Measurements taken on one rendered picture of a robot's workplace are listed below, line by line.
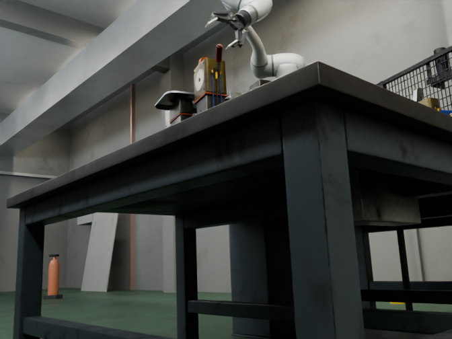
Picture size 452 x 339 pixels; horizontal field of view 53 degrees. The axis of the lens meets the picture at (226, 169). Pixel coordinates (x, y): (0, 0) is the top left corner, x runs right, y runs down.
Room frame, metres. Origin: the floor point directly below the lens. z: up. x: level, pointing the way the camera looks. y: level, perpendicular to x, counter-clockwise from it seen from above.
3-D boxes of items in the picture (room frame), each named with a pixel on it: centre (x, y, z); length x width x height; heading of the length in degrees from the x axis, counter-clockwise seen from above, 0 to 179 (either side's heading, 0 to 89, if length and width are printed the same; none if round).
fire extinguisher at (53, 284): (6.81, 2.60, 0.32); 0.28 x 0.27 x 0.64; 39
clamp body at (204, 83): (1.42, 0.04, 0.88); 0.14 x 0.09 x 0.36; 25
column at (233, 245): (2.66, -0.21, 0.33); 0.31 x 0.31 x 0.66; 41
